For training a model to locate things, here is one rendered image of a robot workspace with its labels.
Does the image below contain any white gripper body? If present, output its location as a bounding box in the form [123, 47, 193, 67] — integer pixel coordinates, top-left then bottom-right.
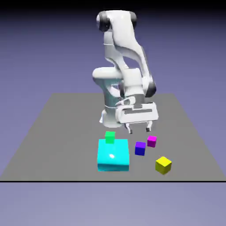
[115, 102, 159, 125]

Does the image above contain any small magenta cube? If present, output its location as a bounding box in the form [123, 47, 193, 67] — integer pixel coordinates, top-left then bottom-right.
[147, 135, 157, 148]

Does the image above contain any small green cube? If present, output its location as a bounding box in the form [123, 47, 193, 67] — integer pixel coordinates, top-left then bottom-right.
[105, 131, 116, 144]

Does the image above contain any small blue cube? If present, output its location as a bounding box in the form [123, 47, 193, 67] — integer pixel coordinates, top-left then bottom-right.
[135, 141, 147, 156]

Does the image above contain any small yellow cube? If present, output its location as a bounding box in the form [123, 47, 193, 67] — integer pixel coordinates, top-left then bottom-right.
[155, 156, 172, 175]

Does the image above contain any large cyan box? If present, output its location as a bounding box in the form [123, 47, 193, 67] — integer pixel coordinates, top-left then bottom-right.
[97, 139, 130, 172]

